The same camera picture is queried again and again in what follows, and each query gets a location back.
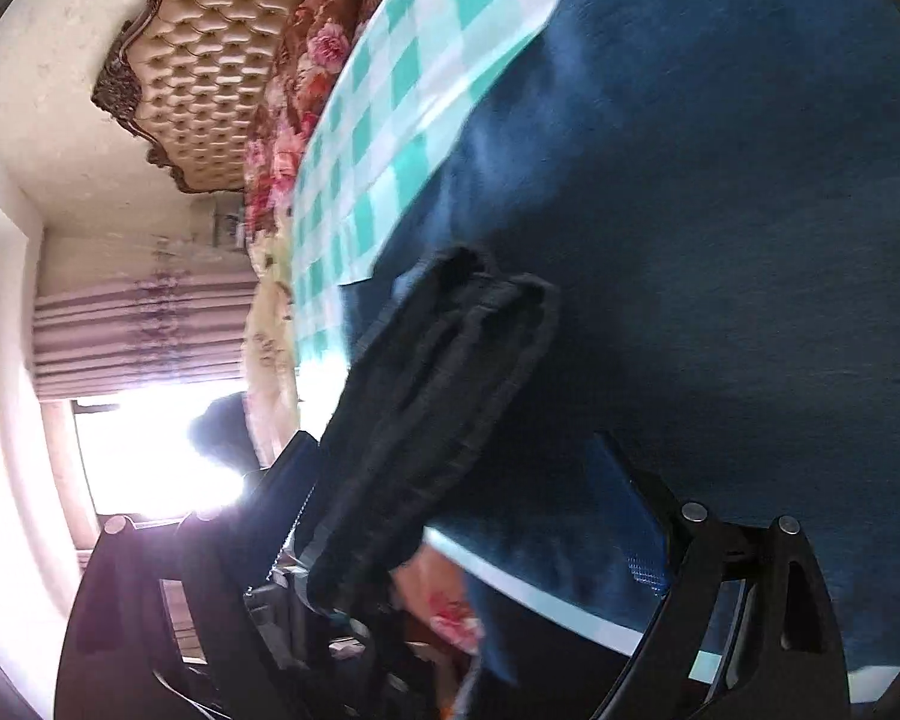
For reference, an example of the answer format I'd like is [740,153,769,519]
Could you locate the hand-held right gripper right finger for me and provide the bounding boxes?
[592,435,848,720]

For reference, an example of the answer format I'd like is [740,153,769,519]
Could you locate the cluttered bedside table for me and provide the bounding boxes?
[208,195,250,250]

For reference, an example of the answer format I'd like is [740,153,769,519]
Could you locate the blue denim pants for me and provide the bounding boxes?
[307,0,900,720]

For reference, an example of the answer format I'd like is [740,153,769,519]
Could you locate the green checked tablecloth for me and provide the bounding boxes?
[289,0,721,683]

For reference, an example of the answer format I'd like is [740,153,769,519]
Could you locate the pink striped curtain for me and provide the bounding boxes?
[28,232,262,400]

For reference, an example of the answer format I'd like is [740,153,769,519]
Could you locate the tufted leather carved headboard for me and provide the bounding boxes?
[90,0,353,196]

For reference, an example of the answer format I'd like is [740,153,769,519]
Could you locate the floral red pillow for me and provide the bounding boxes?
[241,0,398,241]

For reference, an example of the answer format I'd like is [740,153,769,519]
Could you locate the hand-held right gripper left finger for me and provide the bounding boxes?
[54,431,323,720]

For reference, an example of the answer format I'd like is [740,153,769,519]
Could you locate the bright window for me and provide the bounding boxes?
[71,390,250,530]

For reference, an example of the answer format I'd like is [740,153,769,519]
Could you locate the dark rounded object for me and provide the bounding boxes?
[187,394,260,481]

